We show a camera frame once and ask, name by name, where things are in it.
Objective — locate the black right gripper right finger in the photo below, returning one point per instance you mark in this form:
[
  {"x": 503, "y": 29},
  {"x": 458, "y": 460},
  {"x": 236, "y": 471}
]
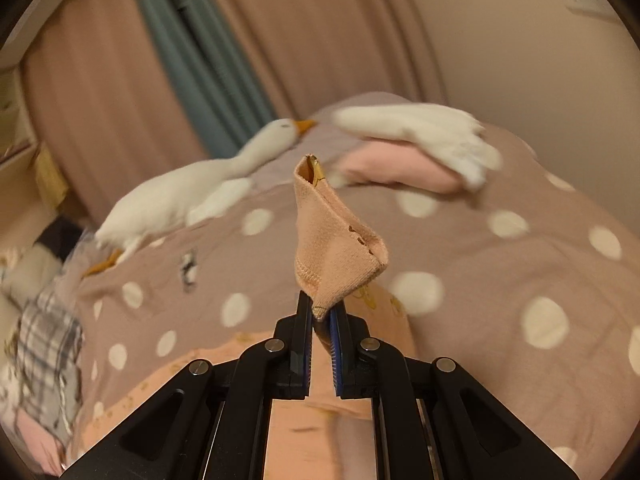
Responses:
[{"x": 351, "y": 373}]

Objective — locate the mauve polka dot duvet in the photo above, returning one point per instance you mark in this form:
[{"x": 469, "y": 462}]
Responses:
[{"x": 531, "y": 287}]

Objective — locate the teal curtain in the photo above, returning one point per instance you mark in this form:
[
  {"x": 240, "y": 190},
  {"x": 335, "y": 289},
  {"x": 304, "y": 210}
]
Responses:
[{"x": 209, "y": 72}]

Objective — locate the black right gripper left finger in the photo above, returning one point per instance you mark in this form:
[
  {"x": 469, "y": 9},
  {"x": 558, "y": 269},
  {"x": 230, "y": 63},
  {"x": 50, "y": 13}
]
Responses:
[{"x": 293, "y": 370}]

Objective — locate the white goose plush toy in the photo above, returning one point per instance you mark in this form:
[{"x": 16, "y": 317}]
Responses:
[{"x": 179, "y": 197}]

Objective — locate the white folded cloth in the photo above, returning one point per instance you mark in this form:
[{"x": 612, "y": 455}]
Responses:
[{"x": 452, "y": 137}]

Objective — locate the pink curtain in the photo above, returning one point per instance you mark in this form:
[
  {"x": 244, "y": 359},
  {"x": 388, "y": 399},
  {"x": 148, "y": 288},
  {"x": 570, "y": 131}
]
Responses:
[{"x": 99, "y": 98}]

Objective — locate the plaid grey cloth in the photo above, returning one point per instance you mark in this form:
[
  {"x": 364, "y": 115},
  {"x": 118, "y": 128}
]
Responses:
[{"x": 42, "y": 376}]

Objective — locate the white shelf unit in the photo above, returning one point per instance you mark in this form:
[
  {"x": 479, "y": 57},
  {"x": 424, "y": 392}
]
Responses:
[{"x": 24, "y": 213}]

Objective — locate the peach cartoon print garment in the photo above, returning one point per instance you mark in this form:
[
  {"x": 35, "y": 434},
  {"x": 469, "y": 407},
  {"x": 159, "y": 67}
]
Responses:
[{"x": 332, "y": 244}]

